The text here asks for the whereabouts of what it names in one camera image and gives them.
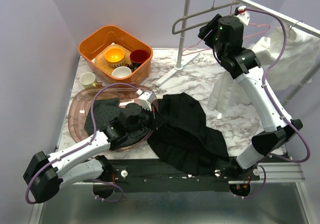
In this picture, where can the orange plastic bin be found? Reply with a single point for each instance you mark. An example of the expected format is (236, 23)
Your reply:
(97, 42)

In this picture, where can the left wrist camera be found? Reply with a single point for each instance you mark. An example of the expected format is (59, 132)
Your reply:
(145, 99)

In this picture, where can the pink wire hanger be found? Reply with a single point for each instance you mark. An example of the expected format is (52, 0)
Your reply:
(248, 36)

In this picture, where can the silver clothes rack rail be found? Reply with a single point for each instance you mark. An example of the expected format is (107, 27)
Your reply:
(299, 25)

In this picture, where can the white mug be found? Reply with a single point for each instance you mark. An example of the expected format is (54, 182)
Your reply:
(88, 80)

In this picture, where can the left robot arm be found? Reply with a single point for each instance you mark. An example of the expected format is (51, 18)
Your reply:
(109, 127)

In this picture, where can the yellow bowl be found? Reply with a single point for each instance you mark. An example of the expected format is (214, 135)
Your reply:
(115, 56)

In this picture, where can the dark red cup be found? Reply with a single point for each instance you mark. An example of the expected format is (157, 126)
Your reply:
(138, 57)

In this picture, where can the clear pink plastic basket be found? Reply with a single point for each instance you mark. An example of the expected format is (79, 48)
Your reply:
(79, 117)

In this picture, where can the black dotted garment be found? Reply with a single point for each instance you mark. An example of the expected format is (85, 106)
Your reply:
(108, 109)

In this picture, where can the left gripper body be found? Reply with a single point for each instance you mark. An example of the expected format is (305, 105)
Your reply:
(146, 119)

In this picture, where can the black mounting bar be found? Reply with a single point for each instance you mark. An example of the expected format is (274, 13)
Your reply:
(154, 175)

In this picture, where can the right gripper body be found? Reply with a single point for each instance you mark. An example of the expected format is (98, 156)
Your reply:
(210, 38)

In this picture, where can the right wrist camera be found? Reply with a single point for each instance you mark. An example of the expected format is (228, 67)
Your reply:
(242, 15)

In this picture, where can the white bowl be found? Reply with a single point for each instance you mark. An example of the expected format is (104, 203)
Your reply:
(121, 72)

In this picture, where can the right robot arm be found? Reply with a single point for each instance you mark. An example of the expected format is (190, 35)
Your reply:
(224, 35)

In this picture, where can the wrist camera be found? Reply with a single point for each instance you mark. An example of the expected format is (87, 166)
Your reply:
(242, 15)
(145, 99)

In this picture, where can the white skirt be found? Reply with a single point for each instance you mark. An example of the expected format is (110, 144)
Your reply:
(298, 58)

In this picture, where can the woven bamboo mat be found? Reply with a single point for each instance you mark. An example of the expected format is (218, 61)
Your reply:
(102, 63)

